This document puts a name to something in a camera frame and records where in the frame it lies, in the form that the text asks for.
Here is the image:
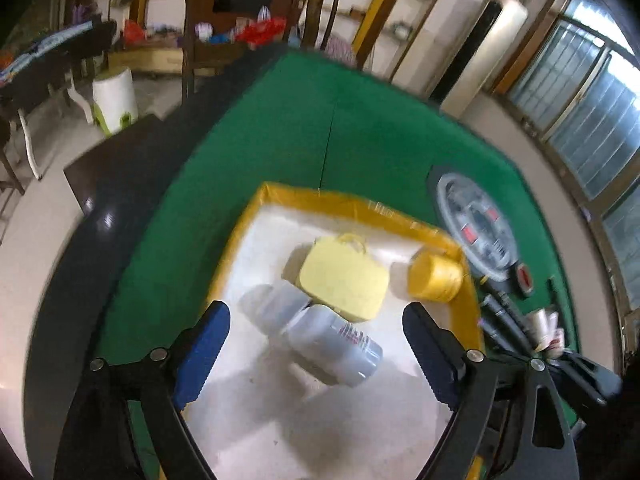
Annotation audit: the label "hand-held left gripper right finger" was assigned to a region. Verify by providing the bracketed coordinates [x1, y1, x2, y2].
[402, 302, 581, 480]

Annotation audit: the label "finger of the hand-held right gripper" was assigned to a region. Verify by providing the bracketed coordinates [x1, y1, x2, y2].
[555, 350, 623, 406]

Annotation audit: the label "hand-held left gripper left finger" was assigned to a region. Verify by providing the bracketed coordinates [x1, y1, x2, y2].
[52, 300, 232, 480]

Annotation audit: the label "white labelled bottle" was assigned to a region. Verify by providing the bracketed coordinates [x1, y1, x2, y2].
[529, 308, 566, 358]

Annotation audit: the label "black marker white print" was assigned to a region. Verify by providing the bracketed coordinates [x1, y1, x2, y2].
[477, 317, 523, 357]

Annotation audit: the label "translucent grey jar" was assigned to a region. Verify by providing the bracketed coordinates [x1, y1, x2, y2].
[238, 282, 313, 336]

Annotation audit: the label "yellow rimmed tray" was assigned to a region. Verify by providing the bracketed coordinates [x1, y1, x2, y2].
[135, 181, 488, 480]

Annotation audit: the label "black marker beige caps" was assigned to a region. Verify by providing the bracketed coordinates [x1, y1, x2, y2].
[481, 294, 533, 348]

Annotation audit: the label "translucent grey labelled bottle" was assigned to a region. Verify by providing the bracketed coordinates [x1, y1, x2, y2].
[280, 304, 384, 388]

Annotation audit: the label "yellow plastic cup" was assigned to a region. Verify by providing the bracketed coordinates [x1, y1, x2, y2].
[407, 251, 465, 303]

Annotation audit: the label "yellow sponge with loop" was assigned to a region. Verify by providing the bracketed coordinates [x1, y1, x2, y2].
[298, 232, 390, 323]

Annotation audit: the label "black round red button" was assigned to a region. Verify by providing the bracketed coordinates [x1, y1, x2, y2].
[512, 262, 537, 301]

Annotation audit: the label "dark low bench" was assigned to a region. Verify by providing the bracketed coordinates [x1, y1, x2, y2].
[63, 114, 166, 216]

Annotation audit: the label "white and green bin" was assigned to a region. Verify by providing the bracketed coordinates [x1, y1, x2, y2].
[92, 67, 140, 136]

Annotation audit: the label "white standing air conditioner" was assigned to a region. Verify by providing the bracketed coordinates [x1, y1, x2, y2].
[429, 0, 529, 118]

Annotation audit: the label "patterned cloth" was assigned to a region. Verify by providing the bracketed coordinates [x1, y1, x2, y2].
[322, 32, 358, 66]

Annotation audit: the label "dark wooden cabinet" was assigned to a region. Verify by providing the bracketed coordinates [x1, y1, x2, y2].
[181, 0, 311, 96]

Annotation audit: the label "dark side table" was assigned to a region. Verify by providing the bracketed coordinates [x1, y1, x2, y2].
[0, 20, 118, 181]

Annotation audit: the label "red plastic bag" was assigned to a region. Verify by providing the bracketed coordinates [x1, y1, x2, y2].
[235, 17, 287, 48]

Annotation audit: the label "dark wooden chair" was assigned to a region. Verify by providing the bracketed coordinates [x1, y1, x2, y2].
[300, 0, 346, 56]

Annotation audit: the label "window with metal frame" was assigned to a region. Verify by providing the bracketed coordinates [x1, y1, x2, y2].
[505, 0, 640, 321]

